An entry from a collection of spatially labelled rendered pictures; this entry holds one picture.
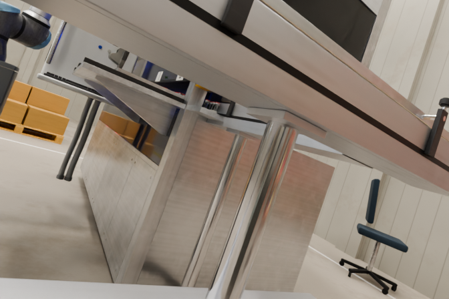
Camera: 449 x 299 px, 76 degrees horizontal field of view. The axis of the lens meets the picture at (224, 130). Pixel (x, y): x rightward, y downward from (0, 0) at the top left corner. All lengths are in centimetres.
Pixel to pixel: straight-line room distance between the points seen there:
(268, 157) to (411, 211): 391
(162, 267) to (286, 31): 116
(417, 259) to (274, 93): 396
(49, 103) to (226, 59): 483
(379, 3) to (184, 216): 162
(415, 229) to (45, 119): 498
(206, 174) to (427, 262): 331
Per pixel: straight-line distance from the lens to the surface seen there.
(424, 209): 425
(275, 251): 169
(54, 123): 479
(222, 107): 116
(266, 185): 43
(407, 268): 428
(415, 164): 64
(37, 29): 159
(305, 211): 173
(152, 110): 125
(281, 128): 43
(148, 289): 46
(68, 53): 212
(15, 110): 472
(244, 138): 107
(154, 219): 125
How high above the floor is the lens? 77
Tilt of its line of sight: 3 degrees up
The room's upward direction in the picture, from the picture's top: 20 degrees clockwise
